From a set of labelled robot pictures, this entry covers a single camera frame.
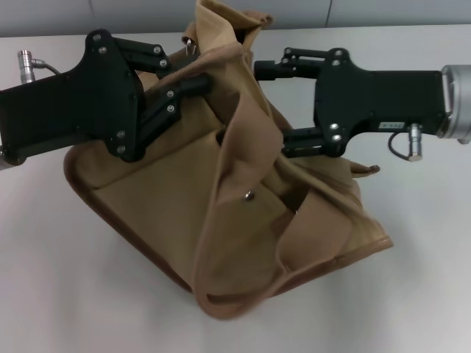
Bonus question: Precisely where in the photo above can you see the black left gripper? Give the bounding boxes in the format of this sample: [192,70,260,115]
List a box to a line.
[0,29,211,163]

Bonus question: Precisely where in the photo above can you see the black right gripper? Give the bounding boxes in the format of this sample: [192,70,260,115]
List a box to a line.
[281,47,448,157]

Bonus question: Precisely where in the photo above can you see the khaki canvas food bag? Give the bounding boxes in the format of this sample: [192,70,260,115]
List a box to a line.
[62,0,394,319]

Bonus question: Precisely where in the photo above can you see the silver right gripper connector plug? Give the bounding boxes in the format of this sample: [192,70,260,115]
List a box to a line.
[404,124,425,163]

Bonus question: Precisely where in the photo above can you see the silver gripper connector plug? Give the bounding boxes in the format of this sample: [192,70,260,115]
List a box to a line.
[17,50,36,76]
[404,124,425,163]

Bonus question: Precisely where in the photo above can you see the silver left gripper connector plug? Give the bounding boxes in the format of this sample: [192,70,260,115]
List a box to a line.
[17,50,36,76]

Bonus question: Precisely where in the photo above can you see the dark right gripper cable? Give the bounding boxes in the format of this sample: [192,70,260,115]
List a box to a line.
[389,130,410,160]

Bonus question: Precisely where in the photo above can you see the grey left gripper cable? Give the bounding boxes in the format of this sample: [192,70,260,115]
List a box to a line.
[32,61,60,76]

